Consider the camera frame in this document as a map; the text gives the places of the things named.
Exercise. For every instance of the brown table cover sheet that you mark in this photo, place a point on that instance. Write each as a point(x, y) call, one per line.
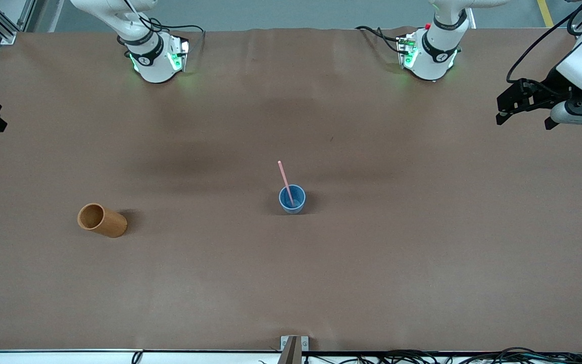
point(291, 278)

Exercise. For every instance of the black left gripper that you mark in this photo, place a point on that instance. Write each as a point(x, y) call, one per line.
point(552, 86)

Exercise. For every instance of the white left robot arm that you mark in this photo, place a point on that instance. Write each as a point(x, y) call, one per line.
point(430, 60)

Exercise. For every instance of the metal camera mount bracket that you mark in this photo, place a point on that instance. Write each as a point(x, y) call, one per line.
point(293, 349)

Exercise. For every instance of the brown wooden cup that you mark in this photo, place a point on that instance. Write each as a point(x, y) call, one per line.
point(109, 225)

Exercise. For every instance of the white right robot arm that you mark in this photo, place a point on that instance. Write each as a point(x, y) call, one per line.
point(152, 65)

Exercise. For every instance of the pink chopstick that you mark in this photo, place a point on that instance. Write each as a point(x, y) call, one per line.
point(284, 178)

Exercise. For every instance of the blue plastic cup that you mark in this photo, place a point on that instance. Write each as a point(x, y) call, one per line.
point(296, 202)

